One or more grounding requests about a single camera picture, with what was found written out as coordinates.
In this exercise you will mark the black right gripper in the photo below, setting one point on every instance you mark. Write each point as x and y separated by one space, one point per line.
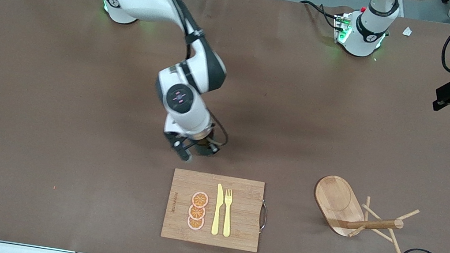
205 148

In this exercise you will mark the dark green ribbed cup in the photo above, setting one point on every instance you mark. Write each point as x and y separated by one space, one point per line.
206 148

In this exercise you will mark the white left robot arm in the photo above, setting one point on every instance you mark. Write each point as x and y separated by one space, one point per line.
365 36

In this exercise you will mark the orange slice toy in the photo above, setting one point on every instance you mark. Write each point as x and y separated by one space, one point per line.
200 199
197 212
195 223

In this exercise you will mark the yellow plastic knife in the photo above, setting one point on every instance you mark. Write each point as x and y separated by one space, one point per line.
216 214

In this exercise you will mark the yellow plastic fork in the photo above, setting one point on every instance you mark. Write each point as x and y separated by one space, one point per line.
227 220

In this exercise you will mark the white paper scrap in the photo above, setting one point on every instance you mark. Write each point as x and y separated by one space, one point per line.
407 31

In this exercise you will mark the bamboo cutting board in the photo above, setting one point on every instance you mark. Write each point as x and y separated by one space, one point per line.
235 235

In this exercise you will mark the wooden mug tree stand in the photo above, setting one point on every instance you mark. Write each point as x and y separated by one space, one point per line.
332 198

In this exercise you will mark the brown table mat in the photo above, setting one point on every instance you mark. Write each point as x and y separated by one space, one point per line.
49 140

